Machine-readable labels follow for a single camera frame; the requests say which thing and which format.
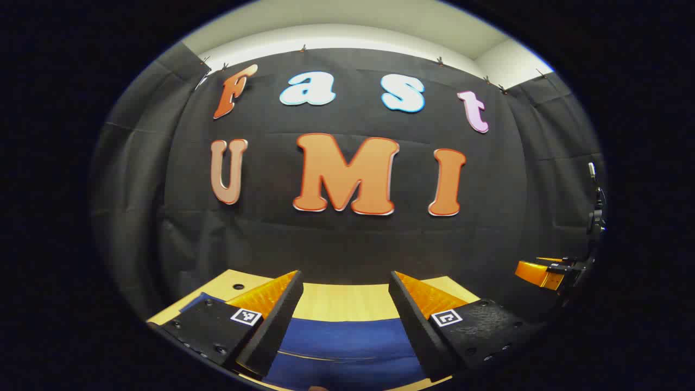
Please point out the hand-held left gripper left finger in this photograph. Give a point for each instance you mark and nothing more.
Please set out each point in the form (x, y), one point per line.
(277, 326)

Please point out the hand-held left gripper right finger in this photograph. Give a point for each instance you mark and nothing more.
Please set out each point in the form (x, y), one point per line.
(415, 331)

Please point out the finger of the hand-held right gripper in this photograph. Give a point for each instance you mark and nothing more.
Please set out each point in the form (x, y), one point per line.
(537, 274)
(556, 260)

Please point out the blue jeans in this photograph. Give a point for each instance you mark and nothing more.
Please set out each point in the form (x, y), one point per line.
(347, 350)

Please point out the row of backdrop clips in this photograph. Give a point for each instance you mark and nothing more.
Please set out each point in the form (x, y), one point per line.
(303, 49)

